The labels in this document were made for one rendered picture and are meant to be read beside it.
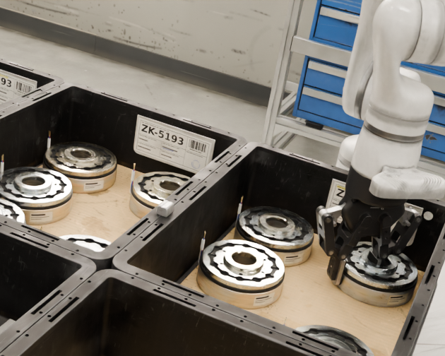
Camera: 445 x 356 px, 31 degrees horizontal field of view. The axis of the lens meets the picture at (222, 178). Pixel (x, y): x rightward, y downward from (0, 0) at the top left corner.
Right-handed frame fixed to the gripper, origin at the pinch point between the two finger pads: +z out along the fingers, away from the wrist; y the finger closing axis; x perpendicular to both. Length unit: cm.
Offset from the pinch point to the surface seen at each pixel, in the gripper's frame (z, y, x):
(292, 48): 27, -65, -176
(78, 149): -1.5, 30.8, -29.9
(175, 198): -7.8, 23.4, -4.1
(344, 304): 2.2, 2.7, 4.1
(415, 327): -7.8, 5.4, 21.5
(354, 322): 2.2, 3.1, 7.7
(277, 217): -1.4, 6.8, -10.6
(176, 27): 59, -57, -297
